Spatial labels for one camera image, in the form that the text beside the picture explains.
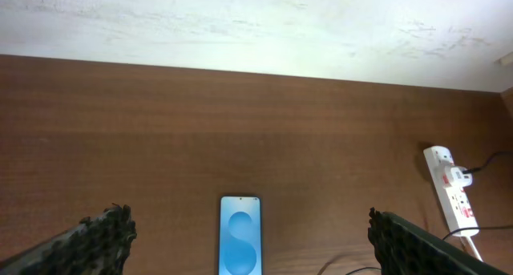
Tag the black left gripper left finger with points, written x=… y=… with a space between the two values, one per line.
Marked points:
x=99 y=245

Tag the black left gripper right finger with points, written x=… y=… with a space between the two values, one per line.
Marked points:
x=402 y=248

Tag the blue Galaxy smartphone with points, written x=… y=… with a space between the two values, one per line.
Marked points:
x=240 y=244

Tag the white charger plug adapter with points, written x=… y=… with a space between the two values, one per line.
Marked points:
x=455 y=177

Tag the white power strip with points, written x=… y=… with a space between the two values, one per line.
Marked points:
x=455 y=205

